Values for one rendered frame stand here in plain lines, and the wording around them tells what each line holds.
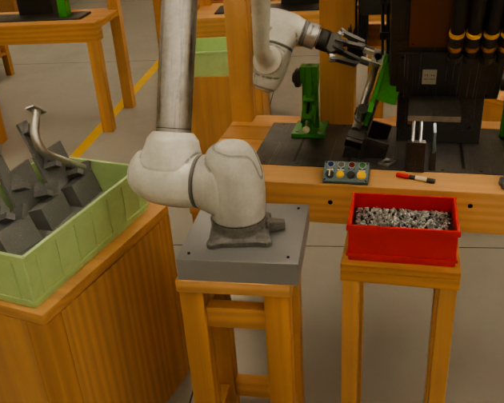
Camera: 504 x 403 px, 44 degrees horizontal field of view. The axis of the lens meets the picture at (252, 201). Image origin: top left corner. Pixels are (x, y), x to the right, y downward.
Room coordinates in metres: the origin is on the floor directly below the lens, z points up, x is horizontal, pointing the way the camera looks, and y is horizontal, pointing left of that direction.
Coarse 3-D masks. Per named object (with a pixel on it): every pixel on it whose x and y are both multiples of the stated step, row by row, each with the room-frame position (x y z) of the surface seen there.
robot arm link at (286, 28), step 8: (272, 8) 2.25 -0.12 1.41; (272, 16) 2.21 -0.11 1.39; (280, 16) 2.21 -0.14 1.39; (288, 16) 2.21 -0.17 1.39; (296, 16) 2.22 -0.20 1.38; (272, 24) 2.20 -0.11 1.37; (280, 24) 2.19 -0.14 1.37; (288, 24) 2.19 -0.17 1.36; (296, 24) 2.19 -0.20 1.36; (304, 24) 2.20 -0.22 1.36; (272, 32) 2.19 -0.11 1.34; (280, 32) 2.18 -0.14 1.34; (288, 32) 2.18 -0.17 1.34; (296, 32) 2.19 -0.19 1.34; (272, 40) 2.18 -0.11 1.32; (280, 40) 2.17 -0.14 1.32; (288, 40) 2.17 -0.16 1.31; (296, 40) 2.20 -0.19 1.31; (288, 48) 2.17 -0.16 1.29
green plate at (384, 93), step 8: (384, 64) 2.04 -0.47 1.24; (384, 72) 2.05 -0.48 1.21; (384, 80) 2.05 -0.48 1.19; (376, 88) 2.05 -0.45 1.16; (384, 88) 2.05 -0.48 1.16; (392, 88) 2.04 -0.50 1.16; (376, 96) 2.06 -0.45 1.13; (384, 96) 2.05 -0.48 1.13; (392, 96) 2.04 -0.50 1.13; (392, 104) 2.04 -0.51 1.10
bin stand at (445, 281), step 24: (360, 264) 1.53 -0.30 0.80; (384, 264) 1.52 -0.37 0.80; (408, 264) 1.51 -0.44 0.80; (456, 264) 1.49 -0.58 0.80; (360, 288) 1.72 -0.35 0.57; (432, 288) 1.46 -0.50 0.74; (456, 288) 1.45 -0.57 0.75; (360, 312) 1.72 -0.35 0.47; (432, 312) 1.67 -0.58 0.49; (360, 336) 1.72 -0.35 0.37; (432, 336) 1.65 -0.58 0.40; (360, 360) 1.72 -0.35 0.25; (432, 360) 1.47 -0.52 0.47; (360, 384) 1.72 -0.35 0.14; (432, 384) 1.46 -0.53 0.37
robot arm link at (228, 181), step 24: (216, 144) 1.57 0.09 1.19; (240, 144) 1.56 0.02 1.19; (216, 168) 1.50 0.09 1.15; (240, 168) 1.49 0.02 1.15; (192, 192) 1.52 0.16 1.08; (216, 192) 1.49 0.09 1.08; (240, 192) 1.48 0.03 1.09; (264, 192) 1.53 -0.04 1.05; (216, 216) 1.51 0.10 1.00; (240, 216) 1.48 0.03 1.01; (264, 216) 1.53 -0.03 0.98
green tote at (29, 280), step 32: (96, 160) 2.06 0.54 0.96; (0, 192) 1.91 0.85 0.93; (128, 192) 1.90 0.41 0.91; (64, 224) 1.60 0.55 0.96; (96, 224) 1.72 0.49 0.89; (128, 224) 1.87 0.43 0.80; (0, 256) 1.46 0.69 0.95; (32, 256) 1.46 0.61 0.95; (64, 256) 1.57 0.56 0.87; (0, 288) 1.48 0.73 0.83; (32, 288) 1.43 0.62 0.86
